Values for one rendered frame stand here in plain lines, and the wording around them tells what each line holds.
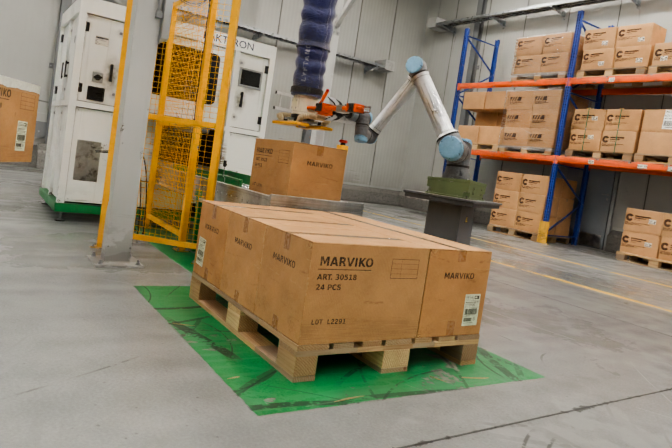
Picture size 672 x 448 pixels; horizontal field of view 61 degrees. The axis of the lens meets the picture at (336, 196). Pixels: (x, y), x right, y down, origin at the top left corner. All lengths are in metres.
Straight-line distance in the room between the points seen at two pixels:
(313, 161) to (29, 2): 9.06
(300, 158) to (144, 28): 1.28
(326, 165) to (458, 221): 0.91
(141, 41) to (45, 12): 8.22
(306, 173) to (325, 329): 1.55
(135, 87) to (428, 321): 2.35
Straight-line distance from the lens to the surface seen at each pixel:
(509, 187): 11.57
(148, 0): 3.94
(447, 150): 3.58
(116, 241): 3.91
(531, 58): 11.77
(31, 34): 11.98
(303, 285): 2.17
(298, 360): 2.23
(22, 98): 3.23
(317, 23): 3.91
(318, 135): 6.85
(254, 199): 3.64
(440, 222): 3.72
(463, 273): 2.66
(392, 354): 2.50
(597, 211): 11.95
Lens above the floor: 0.84
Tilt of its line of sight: 3 degrees down
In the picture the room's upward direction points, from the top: 8 degrees clockwise
